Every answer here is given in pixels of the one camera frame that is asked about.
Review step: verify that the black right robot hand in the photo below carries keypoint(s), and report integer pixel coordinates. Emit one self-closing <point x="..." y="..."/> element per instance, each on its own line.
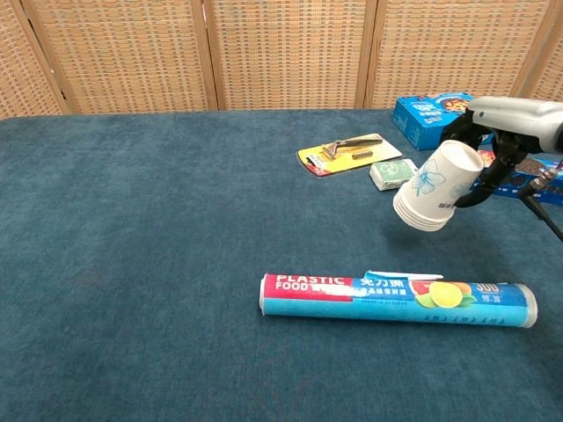
<point x="519" y="118"/>

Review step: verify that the white floral paper cup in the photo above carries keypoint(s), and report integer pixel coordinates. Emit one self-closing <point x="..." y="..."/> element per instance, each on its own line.
<point x="424" y="224"/>
<point x="426" y="218"/>
<point x="423" y="227"/>
<point x="425" y="221"/>
<point x="440" y="180"/>

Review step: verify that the blue sandwich cookie box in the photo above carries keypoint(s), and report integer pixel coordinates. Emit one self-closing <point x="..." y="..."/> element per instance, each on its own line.
<point x="534" y="166"/>

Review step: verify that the woven rattan screen panel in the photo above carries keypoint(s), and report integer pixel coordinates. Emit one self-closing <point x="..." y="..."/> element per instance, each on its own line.
<point x="448" y="44"/>
<point x="17" y="66"/>
<point x="555" y="74"/>
<point x="290" y="53"/>
<point x="127" y="53"/>

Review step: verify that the small green soap box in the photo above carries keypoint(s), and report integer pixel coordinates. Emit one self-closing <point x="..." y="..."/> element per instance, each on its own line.
<point x="389" y="173"/>

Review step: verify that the razor on yellow card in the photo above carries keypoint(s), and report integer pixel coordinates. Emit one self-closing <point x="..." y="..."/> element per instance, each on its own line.
<point x="347" y="156"/>

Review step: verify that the plastic food wrap roll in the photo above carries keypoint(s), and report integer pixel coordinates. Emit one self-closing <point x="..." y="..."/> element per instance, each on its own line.
<point x="387" y="303"/>

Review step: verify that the teal tablecloth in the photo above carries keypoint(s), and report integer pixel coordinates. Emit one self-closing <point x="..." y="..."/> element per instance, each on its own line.
<point x="132" y="264"/>

